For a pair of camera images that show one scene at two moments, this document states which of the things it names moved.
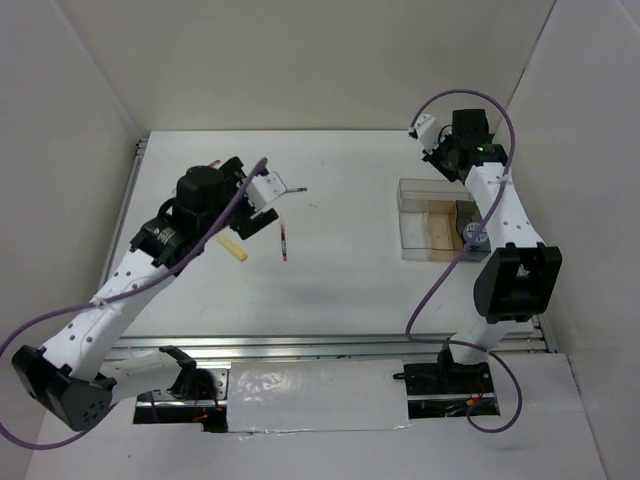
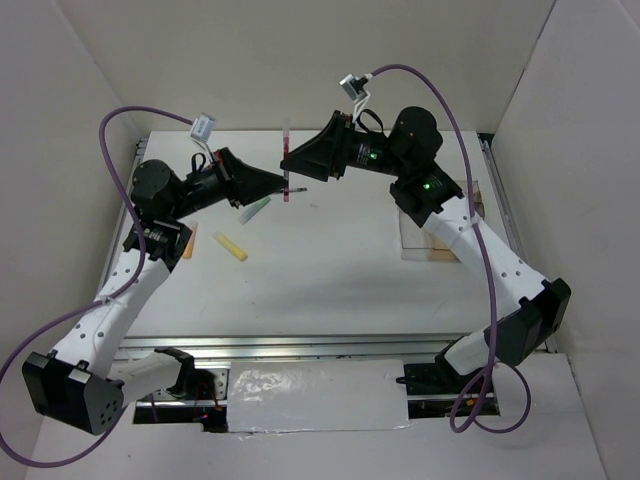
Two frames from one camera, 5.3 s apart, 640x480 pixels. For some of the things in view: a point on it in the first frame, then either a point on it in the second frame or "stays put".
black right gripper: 432,157 → 328,152
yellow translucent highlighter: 233,249 stays put
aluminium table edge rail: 339,346 stays put
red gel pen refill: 283,242 → 286,156
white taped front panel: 310,395 stays put
